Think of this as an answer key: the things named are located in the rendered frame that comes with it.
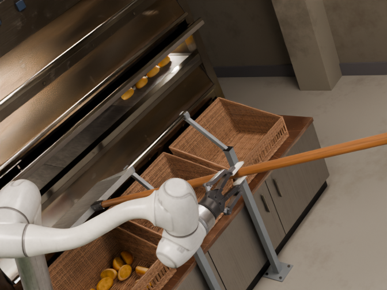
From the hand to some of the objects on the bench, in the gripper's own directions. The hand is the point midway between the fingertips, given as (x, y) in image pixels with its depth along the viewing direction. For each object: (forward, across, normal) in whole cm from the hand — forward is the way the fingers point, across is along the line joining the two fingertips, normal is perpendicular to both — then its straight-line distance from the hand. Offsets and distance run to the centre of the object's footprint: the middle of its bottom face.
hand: (238, 172), depth 210 cm
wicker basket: (-1, +55, -146) cm, 156 cm away
